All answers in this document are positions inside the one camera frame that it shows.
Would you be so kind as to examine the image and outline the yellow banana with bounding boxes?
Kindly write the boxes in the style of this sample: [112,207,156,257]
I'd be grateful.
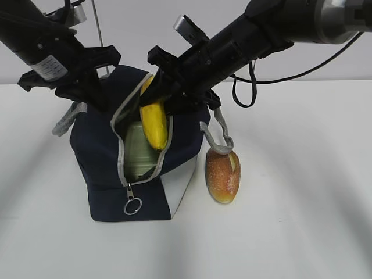
[139,75,169,152]

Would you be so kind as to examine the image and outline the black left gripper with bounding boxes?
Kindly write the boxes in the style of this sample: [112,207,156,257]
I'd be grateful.
[17,37,121,112]

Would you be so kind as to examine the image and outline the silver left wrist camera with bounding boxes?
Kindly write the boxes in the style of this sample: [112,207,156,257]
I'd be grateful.
[45,0,87,28]

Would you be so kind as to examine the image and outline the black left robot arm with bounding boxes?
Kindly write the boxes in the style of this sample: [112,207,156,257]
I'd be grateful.
[1,1,121,112]

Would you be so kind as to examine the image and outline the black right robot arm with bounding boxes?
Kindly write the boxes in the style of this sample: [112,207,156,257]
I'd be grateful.
[140,1,371,115]

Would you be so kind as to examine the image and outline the green lid glass container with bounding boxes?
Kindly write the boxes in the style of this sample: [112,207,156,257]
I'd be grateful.
[124,122,158,182]

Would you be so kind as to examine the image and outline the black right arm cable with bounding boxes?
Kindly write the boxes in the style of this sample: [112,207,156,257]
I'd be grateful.
[231,31,364,108]

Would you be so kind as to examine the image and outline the brown bread roll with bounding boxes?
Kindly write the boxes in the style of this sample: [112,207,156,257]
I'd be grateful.
[205,148,241,204]

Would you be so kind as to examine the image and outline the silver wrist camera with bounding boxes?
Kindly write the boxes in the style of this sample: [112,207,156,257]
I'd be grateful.
[45,0,87,28]
[173,15,209,46]

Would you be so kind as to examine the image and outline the navy and white lunch bag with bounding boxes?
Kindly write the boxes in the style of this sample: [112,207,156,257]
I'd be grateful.
[51,65,235,223]

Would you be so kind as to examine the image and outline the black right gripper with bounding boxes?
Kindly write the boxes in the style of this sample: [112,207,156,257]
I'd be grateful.
[140,40,221,116]

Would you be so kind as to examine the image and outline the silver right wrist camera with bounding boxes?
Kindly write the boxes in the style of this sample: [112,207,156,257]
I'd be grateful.
[173,15,209,46]

